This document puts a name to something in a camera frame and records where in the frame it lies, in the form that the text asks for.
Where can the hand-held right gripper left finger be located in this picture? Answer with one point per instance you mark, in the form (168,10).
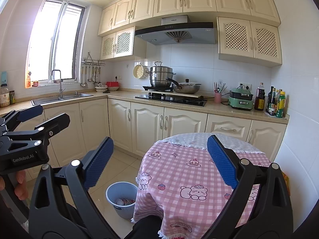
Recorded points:
(99,161)

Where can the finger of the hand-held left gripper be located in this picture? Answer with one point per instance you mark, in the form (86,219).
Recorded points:
(57,123)
(31,112)

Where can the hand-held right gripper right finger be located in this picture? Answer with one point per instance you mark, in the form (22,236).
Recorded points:
(221,161)

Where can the blue plastic bucket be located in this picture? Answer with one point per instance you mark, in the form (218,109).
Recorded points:
(122,212)

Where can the person's left hand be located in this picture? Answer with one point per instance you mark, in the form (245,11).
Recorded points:
(21,186)

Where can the cream sink base cabinet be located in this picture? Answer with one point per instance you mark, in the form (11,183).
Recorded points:
(64,129)

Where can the small dark green jar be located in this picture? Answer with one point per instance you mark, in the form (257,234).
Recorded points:
(12,97)

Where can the small brown jar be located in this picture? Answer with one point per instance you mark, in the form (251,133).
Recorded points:
(35,83)

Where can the large pale jar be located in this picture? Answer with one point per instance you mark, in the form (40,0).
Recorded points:
(4,97)

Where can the orange label bottle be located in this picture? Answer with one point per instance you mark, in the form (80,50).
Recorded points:
(29,81)

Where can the stainless steel sink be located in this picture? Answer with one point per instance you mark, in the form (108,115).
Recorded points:
(74,95)

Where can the white lace table cover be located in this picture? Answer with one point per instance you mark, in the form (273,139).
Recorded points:
(189,140)

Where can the small pale rag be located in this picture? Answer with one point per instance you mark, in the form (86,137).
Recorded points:
(56,81)

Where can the pink checked tablecloth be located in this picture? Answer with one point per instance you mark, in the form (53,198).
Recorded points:
(179,169)

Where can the teal card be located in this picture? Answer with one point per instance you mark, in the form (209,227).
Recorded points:
(3,77)

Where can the row of hanging utensils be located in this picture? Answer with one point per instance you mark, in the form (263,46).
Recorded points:
(83,79)

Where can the stack of white bowls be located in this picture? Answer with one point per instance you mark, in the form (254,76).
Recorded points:
(101,88)

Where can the cream stove base cabinet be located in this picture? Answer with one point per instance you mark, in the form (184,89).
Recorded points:
(147,129)

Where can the green electric cooker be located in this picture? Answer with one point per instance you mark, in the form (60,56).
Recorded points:
(240,103)

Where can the pink utensil cup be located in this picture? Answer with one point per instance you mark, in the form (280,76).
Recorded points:
(218,97)

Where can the patterned serving bowl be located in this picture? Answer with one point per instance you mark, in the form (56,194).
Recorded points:
(113,89)

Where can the colourful shopping bag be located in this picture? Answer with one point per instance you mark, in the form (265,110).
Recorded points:
(285,181)

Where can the red food container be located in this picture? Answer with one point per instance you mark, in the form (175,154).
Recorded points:
(112,84)

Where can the sliding kitchen window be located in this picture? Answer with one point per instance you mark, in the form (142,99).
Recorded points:
(42,42)

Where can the large soy sauce bottle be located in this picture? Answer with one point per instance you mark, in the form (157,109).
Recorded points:
(259,99)

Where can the bunch of chopsticks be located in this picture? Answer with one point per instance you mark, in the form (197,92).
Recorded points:
(223,88)

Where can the black glass gas stove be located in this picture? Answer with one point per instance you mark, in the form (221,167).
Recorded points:
(174,100)

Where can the tall dark glass bottle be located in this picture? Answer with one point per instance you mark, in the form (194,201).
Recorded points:
(269,98)

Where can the green bottle yellow cap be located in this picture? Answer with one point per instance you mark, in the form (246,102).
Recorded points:
(280,107)

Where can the steel wok with lid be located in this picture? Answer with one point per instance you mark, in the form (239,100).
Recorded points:
(187,88)

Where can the person's dark clothing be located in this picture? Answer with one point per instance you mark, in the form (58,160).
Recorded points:
(147,229)

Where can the black induction cooker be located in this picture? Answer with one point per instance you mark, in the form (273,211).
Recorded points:
(154,88)

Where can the cream round colander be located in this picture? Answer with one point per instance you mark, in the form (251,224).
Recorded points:
(139,71)

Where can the stainless steel steamer pot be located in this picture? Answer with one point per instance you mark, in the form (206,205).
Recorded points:
(160,78)

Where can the cream lattice door cabinet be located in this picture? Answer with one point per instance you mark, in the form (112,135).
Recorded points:
(124,42)
(239,37)

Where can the grey range hood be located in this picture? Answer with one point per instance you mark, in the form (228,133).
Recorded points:
(154,37)

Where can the metal wall utensil rack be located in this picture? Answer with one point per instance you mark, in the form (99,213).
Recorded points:
(93,62)

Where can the white wall outlet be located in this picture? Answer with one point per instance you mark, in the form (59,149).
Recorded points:
(245,86)
(118,77)

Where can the cream upper wall cabinets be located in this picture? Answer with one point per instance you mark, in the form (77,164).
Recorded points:
(169,0)

